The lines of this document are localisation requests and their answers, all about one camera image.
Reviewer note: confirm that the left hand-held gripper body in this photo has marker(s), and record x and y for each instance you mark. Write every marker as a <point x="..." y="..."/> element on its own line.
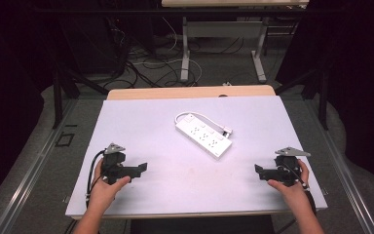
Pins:
<point x="113" y="160"/>

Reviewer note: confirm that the person's left hand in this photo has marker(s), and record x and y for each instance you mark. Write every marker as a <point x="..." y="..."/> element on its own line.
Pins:
<point x="104" y="191"/>

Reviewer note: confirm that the white desk with metal legs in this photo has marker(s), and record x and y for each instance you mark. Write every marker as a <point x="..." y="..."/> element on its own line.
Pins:
<point x="227" y="29"/>

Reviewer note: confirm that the metal floor rail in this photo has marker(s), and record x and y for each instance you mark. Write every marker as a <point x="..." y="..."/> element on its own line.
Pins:
<point x="29" y="169"/>
<point x="341" y="162"/>

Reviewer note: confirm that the black metal stand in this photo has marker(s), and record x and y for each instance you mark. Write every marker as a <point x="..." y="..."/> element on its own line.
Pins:
<point x="321" y="94"/>
<point x="60" y="94"/>

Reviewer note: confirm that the wooden table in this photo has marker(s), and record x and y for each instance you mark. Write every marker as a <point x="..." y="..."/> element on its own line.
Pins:
<point x="188" y="92"/>

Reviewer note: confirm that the white power plug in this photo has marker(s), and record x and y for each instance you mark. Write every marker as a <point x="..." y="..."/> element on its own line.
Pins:
<point x="227" y="131"/>

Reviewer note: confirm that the white power strip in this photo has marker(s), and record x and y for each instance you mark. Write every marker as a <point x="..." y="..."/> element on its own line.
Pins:
<point x="204" y="136"/>

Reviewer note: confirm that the white table mat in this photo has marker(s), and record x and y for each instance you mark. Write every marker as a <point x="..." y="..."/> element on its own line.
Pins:
<point x="175" y="182"/>

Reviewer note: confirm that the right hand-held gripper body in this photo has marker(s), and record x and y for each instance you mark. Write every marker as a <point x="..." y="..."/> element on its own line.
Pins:
<point x="287" y="169"/>

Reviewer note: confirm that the person's right hand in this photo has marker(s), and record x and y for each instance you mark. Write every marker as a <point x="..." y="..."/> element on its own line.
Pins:
<point x="292" y="193"/>

